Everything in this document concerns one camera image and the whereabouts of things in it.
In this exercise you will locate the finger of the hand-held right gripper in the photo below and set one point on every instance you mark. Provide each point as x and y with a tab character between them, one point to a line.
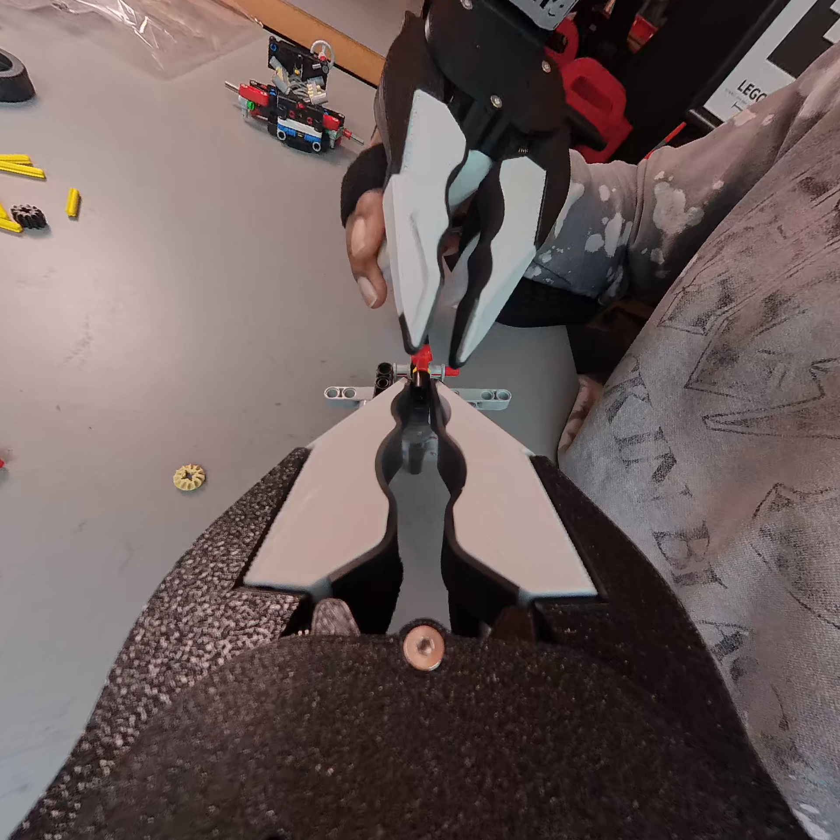
417	216
515	223

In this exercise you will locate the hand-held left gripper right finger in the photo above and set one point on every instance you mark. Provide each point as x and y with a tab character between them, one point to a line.
518	518

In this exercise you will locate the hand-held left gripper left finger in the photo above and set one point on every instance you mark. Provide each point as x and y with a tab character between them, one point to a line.
315	518

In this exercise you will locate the small toy brick assembly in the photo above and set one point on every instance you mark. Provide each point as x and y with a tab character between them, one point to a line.
423	359

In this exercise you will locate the person's right forearm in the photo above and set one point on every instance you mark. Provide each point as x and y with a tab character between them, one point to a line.
623	216

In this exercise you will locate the person's right hand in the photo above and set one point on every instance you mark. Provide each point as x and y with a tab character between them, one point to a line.
364	249

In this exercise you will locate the dark cloth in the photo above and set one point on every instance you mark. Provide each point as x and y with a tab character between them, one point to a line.
558	318

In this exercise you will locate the red plastic container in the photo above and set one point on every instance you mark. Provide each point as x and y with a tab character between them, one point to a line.
597	105

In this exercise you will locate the tan toy gear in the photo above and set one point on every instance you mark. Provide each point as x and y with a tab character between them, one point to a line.
189	477

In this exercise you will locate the toy brick vehicle chassis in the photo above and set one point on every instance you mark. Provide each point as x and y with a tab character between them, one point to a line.
295	115

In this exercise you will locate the brown wooden board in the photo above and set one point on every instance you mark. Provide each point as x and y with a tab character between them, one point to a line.
315	36

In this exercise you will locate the person's grey printed trousers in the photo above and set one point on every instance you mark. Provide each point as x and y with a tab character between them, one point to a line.
722	492

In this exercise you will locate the white black printed box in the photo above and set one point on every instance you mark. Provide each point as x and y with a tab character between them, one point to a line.
754	65

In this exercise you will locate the clear plastic bag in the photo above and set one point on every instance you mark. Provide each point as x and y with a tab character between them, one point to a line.
131	33

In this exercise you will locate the yellow toy axle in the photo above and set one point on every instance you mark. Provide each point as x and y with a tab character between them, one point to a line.
73	202
14	159
23	170
8	225

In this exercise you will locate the black toy gear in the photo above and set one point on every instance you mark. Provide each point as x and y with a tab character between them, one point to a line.
29	215

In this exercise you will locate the black rubber toy tyre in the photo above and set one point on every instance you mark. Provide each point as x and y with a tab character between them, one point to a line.
13	82

